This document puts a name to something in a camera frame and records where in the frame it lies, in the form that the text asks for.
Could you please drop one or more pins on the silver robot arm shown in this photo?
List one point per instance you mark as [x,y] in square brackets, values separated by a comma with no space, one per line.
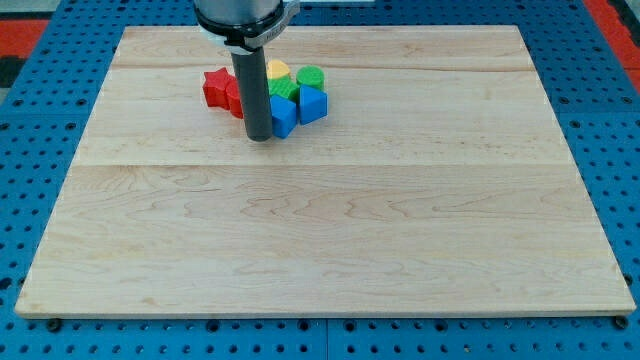
[244,27]

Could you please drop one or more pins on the green cylinder block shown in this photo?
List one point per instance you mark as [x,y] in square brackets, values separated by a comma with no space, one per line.
[311,76]

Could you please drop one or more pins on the blue cube block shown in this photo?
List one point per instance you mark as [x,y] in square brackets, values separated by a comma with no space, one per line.
[284,116]

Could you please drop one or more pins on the light wooden board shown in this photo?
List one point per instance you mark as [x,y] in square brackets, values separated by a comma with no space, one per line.
[439,185]

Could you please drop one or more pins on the yellow block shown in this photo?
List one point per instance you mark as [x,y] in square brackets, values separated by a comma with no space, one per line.
[277,69]

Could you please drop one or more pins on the green textured block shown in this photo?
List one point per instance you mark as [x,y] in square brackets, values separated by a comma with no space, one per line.
[285,88]

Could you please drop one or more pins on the blue triangle block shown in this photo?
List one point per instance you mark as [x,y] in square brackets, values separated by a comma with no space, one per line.
[313,104]

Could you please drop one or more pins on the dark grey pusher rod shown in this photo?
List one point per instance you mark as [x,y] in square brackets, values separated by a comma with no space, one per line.
[250,72]

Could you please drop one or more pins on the red star block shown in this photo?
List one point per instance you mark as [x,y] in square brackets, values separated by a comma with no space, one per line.
[215,88]

